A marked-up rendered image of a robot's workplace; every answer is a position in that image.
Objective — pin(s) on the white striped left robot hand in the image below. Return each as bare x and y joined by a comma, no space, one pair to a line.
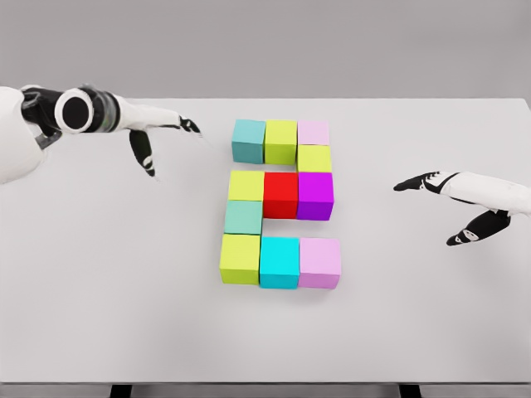
145,124

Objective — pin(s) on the white striped right robot hand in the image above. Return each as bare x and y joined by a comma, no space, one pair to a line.
469,188

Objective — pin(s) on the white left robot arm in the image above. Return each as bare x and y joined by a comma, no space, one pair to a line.
70,111

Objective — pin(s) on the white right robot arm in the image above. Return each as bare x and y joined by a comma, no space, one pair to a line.
523,199

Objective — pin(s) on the teal cube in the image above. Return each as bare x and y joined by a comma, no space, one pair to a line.
248,139

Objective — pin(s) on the lime green cube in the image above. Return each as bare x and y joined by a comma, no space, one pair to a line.
314,158
280,141
246,185
240,259

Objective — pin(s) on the mint green cube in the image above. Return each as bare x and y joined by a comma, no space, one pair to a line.
243,217

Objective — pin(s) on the red cube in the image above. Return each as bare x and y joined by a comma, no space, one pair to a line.
281,195

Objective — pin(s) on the purple cube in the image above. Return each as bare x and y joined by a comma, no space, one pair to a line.
315,195

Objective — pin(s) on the pale pink cube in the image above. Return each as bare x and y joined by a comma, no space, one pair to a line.
313,132

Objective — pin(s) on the cyan cube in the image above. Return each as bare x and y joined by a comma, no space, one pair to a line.
279,262

